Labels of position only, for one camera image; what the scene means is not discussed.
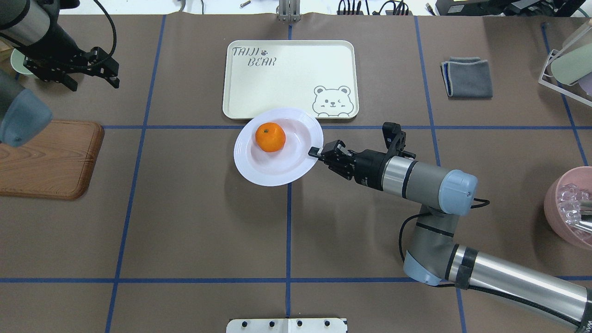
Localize black power strip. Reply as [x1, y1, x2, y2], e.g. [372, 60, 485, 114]
[335, 0, 413, 16]

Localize green cup on rack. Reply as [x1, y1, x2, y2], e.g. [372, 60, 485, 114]
[550, 44, 592, 85]

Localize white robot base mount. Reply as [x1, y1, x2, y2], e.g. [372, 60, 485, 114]
[226, 318, 349, 333]

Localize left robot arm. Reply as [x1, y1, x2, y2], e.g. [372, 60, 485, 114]
[0, 0, 120, 147]

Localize folded grey cloth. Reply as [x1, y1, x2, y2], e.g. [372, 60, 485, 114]
[440, 57, 494, 99]

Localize cream bear tray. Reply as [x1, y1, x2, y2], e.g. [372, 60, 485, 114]
[222, 40, 360, 119]

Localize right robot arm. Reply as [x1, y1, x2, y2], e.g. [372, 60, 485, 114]
[308, 138, 591, 333]

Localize orange fruit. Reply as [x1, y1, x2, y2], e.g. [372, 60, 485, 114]
[254, 122, 287, 153]

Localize metal scoop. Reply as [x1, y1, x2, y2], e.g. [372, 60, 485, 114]
[564, 200, 592, 233]

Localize white round plate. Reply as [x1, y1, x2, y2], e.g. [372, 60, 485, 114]
[234, 108, 324, 187]

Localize aluminium frame post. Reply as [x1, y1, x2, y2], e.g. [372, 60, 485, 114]
[276, 0, 302, 24]

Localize pink bowl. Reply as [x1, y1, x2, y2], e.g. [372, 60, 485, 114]
[543, 166, 591, 252]

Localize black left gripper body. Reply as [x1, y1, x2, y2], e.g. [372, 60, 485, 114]
[23, 47, 108, 92]

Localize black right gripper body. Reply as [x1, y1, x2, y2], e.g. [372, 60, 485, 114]
[319, 141, 386, 189]

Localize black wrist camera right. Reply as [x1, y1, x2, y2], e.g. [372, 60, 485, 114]
[382, 122, 416, 160]

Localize clear ice cubes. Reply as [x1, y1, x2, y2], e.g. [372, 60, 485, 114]
[557, 183, 592, 222]

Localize light green bowl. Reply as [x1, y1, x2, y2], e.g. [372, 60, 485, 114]
[10, 49, 35, 76]

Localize brown wooden tray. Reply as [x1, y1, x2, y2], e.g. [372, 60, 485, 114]
[0, 120, 105, 200]

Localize white wire cup rack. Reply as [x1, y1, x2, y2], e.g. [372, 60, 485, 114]
[538, 18, 592, 111]

